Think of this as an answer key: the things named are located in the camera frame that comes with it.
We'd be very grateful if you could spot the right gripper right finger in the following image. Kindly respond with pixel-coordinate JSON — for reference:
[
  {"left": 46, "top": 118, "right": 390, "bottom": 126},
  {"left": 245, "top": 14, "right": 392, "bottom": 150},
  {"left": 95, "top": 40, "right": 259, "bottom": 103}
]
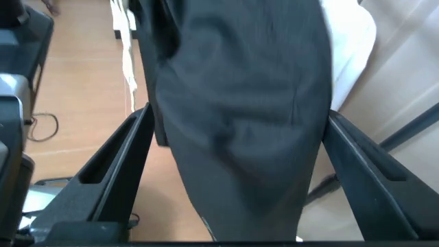
[{"left": 322, "top": 109, "right": 439, "bottom": 241}]

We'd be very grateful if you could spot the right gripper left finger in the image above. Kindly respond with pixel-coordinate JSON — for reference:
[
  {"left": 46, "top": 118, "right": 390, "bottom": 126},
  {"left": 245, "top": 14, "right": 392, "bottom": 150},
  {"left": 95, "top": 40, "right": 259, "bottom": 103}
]
[{"left": 29, "top": 102, "right": 155, "bottom": 243}]

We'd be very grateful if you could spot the white printed shirt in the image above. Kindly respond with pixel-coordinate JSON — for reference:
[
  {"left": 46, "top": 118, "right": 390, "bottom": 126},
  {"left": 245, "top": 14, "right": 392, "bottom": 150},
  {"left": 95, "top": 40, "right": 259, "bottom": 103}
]
[{"left": 318, "top": 0, "right": 378, "bottom": 113}]

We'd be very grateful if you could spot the black garment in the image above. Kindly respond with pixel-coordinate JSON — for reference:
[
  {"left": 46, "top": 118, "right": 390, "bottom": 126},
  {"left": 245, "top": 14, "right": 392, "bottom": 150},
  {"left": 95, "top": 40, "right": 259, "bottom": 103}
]
[{"left": 109, "top": 0, "right": 333, "bottom": 242}]

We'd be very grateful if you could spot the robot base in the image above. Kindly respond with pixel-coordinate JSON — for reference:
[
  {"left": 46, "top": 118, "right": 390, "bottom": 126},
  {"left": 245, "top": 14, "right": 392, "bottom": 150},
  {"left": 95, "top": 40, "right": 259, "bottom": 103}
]
[{"left": 0, "top": 0, "right": 75, "bottom": 247}]

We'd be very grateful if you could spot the black clothes rack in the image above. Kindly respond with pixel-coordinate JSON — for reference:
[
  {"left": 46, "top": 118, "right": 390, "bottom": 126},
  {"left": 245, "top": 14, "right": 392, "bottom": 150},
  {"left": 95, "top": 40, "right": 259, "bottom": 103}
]
[{"left": 112, "top": 29, "right": 439, "bottom": 207}]

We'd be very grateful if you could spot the beige curtain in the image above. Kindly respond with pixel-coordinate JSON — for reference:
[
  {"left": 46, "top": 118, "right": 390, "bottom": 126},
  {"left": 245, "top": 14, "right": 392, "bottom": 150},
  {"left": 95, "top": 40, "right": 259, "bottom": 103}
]
[{"left": 298, "top": 0, "right": 439, "bottom": 241}]

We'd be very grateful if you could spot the black cable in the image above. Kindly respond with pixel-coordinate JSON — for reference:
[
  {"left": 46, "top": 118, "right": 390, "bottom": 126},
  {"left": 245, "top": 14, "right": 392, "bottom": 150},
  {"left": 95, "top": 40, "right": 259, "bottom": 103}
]
[{"left": 26, "top": 112, "right": 60, "bottom": 143}]

